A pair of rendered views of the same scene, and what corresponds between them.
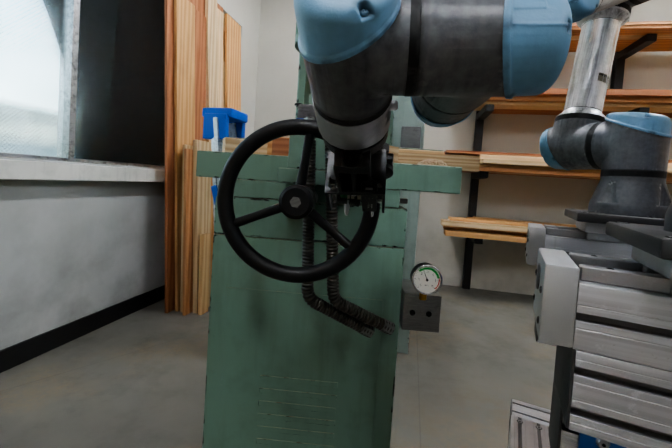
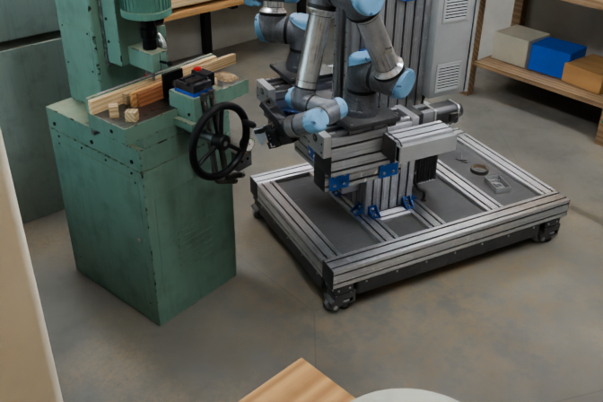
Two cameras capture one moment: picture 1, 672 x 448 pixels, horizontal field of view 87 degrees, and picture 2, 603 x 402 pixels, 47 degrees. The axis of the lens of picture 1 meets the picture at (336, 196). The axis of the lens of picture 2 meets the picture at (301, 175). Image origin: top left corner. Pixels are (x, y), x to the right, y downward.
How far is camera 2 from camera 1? 2.16 m
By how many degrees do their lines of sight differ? 58
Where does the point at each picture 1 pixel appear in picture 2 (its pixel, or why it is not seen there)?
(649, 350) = (345, 150)
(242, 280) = (161, 190)
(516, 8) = (341, 110)
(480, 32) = (336, 117)
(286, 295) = (183, 185)
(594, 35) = not seen: outside the picture
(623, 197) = not seen: hidden behind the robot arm
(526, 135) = not seen: outside the picture
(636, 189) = not seen: hidden behind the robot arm
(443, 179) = (241, 88)
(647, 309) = (345, 140)
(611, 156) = (296, 43)
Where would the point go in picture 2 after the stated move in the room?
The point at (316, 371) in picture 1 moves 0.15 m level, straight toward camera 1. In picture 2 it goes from (202, 214) to (231, 226)
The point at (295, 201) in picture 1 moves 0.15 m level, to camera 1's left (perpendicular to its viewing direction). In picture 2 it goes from (225, 143) to (195, 160)
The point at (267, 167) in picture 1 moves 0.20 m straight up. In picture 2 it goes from (163, 121) to (158, 67)
